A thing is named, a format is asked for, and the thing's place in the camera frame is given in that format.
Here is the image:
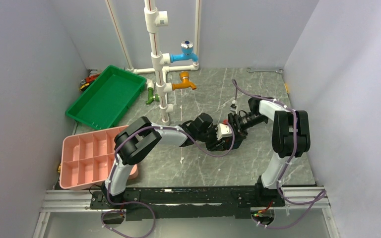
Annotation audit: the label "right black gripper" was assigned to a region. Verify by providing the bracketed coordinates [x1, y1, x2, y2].
[224, 113, 267, 144]

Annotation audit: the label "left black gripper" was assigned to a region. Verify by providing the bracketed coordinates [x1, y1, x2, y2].
[196, 125, 225, 152]

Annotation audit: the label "dark floral necktie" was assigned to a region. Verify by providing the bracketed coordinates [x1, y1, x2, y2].
[220, 133, 247, 151]

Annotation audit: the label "green plastic tray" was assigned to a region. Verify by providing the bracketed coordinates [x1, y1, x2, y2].
[65, 65, 146, 130]

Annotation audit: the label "pink compartment organizer box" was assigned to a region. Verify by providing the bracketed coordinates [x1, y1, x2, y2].
[59, 126, 126, 190]

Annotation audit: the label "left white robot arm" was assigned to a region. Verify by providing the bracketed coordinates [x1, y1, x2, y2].
[102, 113, 236, 208]

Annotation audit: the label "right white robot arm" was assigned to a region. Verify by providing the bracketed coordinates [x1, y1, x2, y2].
[228, 96, 311, 206]

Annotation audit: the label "silver wrench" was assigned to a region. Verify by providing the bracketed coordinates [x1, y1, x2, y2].
[246, 67, 284, 74]

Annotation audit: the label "green faucet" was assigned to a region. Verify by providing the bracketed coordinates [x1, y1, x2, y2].
[145, 80, 160, 105]

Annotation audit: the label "orange faucet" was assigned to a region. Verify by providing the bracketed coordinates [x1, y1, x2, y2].
[172, 71, 197, 91]

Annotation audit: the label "blue faucet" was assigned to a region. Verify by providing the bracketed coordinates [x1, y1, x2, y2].
[170, 40, 198, 63]

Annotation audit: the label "white pvc pipe assembly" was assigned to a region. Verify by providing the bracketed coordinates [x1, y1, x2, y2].
[106, 0, 201, 125]

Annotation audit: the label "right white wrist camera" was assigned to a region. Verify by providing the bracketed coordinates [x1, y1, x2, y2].
[230, 100, 237, 114]

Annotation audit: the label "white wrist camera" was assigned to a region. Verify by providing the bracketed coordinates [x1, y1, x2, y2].
[230, 100, 237, 114]
[216, 123, 233, 141]

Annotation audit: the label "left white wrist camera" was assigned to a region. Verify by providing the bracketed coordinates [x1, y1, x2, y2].
[216, 123, 233, 141]

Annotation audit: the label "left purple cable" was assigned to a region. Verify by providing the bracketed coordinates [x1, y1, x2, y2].
[100, 123, 237, 238]

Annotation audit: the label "purple cable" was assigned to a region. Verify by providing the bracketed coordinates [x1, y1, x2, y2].
[100, 123, 237, 238]
[231, 78, 327, 230]

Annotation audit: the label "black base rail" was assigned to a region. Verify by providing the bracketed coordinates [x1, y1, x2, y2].
[90, 183, 285, 221]

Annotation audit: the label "aluminium frame rail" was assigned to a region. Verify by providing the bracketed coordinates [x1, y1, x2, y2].
[33, 186, 340, 238]

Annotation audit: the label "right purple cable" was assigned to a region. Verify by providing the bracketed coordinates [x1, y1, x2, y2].
[231, 78, 327, 230]

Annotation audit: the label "red handled pliers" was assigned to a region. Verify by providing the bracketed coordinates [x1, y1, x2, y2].
[79, 73, 100, 92]

